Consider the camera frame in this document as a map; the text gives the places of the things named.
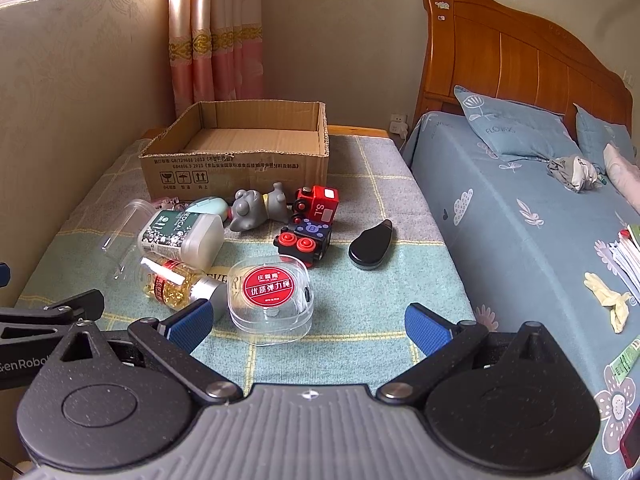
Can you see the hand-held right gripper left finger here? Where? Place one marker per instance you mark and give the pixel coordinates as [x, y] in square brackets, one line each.
[186, 327]

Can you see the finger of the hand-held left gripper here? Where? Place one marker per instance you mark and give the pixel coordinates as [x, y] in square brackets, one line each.
[60, 307]
[3, 274]

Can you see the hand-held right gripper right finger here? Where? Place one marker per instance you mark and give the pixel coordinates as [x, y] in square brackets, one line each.
[425, 329]

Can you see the yellow capsule bottle silver cap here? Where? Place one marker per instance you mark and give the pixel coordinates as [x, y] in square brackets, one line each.
[175, 287]

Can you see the green white wipes canister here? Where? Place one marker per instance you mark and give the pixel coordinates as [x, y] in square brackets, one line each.
[180, 237]

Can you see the clear plastic box red label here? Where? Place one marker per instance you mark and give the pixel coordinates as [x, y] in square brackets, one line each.
[270, 290]

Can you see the black oval case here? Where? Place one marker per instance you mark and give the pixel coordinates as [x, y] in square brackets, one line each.
[370, 250]

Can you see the black toy train red wheels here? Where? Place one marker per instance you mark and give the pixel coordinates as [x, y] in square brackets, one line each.
[312, 242]

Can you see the cardboard box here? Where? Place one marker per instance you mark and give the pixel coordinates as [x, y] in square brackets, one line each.
[240, 170]

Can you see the plaid blanket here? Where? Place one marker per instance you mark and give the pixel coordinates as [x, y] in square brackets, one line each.
[375, 300]

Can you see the clear plastic cup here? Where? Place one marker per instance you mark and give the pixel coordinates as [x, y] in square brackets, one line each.
[125, 230]

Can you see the blue floral bed sheet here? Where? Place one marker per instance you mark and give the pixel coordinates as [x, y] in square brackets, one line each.
[525, 260]

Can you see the mint green earbuds case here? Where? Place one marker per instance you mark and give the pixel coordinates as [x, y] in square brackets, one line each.
[210, 206]

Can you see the yellow rubber glove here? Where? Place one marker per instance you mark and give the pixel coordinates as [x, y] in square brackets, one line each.
[607, 295]

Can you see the green packet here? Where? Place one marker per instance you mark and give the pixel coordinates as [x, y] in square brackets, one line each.
[627, 357]

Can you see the stack of papers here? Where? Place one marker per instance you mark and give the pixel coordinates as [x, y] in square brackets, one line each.
[627, 265]

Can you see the crumpled grey cloth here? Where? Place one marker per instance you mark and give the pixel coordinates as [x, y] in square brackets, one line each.
[575, 172]

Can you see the large blue floral pillow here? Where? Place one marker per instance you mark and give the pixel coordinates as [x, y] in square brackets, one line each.
[515, 125]

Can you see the red phone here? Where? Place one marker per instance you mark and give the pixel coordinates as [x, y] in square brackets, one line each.
[632, 442]

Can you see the pink pillow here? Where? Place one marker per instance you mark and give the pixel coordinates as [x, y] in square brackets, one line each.
[625, 170]

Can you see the wooden headboard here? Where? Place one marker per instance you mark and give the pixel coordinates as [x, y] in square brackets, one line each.
[500, 50]

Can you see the pink patterned curtain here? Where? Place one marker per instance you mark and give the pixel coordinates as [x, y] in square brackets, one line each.
[215, 35]

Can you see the white wall socket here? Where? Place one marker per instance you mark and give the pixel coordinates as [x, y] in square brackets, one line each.
[398, 124]

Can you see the wooden bed frame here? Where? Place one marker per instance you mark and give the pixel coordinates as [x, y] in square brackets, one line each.
[357, 131]

